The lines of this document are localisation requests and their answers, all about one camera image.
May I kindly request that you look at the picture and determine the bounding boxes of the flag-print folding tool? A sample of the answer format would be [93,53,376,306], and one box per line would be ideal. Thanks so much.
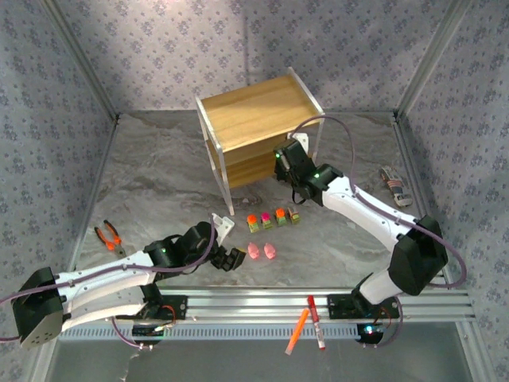
[379,166,414,208]

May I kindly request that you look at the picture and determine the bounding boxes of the orange marker pen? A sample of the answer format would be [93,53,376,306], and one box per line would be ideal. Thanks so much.
[285,308,310,355]

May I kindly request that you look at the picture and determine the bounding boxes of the red white marker pen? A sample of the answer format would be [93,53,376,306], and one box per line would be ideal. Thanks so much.
[307,294,326,351]

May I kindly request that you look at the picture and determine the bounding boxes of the grey metal plate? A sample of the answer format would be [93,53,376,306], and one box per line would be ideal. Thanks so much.
[51,340,476,382]

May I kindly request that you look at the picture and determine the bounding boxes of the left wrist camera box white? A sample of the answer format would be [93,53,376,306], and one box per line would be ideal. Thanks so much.
[209,212,235,244]

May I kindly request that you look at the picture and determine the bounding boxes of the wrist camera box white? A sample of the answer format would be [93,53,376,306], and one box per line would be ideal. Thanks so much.
[209,212,235,244]
[285,132,309,151]

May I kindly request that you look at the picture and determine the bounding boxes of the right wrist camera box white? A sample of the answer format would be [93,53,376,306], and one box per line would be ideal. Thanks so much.
[285,132,309,151]

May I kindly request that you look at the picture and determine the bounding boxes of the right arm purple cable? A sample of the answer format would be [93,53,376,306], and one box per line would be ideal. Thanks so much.
[288,115,468,348]

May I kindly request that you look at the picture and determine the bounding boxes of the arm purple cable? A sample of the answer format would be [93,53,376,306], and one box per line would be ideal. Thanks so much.
[0,216,219,352]
[288,115,468,348]

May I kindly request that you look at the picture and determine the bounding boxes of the aluminium mounting rail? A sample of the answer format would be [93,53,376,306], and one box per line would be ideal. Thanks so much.
[43,288,477,324]

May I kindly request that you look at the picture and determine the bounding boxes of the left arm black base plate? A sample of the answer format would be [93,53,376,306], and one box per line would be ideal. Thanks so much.
[115,294,188,321]

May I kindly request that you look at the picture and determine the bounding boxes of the orange-handled pliers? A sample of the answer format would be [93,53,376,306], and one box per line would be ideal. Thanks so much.
[94,219,127,258]

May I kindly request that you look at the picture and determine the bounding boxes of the grey slotted cable duct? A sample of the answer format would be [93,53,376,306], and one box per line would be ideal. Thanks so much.
[55,322,361,342]

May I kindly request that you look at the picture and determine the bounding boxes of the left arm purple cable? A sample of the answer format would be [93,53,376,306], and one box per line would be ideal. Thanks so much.
[0,216,219,352]

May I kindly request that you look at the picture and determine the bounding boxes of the wooden shelf white metal frame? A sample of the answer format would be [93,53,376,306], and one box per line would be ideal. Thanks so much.
[194,66,326,218]

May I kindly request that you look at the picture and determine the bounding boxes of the aluminium table edge rail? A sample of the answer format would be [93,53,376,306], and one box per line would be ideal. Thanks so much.
[65,113,122,287]
[393,111,457,290]

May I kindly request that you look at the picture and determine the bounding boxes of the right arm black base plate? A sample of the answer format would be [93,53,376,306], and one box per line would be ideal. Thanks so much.
[327,294,401,321]

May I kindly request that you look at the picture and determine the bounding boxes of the aluminium enclosure post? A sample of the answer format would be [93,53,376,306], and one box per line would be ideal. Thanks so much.
[394,0,475,120]
[41,0,120,123]

